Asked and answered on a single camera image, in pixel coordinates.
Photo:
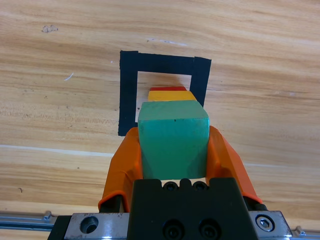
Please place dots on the yellow wooden block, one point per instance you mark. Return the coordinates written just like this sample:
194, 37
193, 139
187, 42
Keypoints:
170, 96

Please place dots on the green wooden block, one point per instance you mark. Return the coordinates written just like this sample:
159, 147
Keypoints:
172, 140

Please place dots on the black tape square outline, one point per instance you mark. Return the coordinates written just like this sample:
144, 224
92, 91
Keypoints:
127, 95

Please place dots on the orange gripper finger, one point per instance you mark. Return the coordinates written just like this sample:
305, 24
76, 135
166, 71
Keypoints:
222, 162
122, 170

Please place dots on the red wooden block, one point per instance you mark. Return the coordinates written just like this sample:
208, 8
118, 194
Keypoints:
167, 88

